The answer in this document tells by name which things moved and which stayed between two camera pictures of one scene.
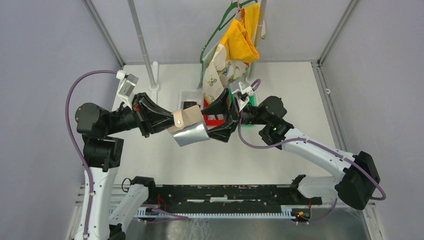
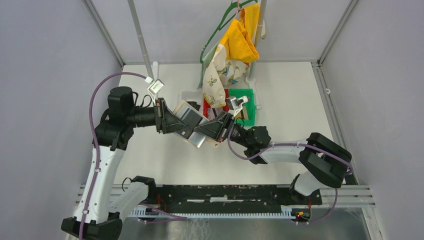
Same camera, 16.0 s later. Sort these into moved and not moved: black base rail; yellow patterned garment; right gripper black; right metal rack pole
Moved: right gripper black
Not moved: black base rail; right metal rack pole; yellow patterned garment
